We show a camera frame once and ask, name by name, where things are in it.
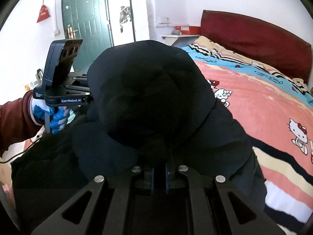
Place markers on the person's left hand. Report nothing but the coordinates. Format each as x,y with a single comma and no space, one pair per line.
56,122

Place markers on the green door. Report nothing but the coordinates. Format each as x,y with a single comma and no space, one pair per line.
85,12

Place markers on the white wall switch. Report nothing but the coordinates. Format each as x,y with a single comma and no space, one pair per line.
164,20

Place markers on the white wall shelf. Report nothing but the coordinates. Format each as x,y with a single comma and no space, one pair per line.
178,38

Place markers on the grey lump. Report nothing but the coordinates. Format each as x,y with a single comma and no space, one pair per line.
176,32

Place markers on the red box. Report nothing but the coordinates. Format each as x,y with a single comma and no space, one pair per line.
188,29

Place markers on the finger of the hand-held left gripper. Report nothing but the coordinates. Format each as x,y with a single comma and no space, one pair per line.
79,76
77,91

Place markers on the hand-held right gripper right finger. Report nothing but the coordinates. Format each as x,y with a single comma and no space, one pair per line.
171,180

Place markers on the striped cartoon cat blanket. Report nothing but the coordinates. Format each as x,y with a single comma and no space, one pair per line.
256,107

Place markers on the dark red headboard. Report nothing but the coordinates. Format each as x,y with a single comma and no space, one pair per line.
256,41

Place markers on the red hanging ornament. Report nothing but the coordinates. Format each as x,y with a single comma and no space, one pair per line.
44,14

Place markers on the black hooded jacket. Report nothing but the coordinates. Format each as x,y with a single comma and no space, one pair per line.
146,90

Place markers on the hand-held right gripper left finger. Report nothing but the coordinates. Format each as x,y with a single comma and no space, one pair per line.
149,180

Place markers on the wall poster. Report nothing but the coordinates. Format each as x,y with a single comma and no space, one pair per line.
125,17

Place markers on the person's left forearm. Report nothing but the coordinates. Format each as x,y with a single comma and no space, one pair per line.
14,120

